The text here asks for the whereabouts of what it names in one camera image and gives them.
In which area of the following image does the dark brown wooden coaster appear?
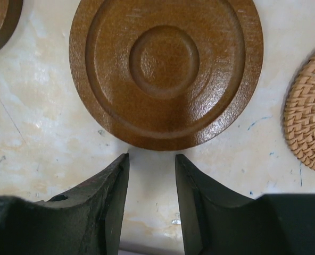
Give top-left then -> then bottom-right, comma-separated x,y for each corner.
0,0 -> 23,49

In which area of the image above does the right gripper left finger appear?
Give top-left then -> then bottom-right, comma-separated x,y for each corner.
0,154 -> 129,254

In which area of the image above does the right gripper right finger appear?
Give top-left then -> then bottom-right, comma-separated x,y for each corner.
175,154 -> 315,254

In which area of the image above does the light woven rattan coaster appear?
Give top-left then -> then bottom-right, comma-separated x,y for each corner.
283,54 -> 315,171

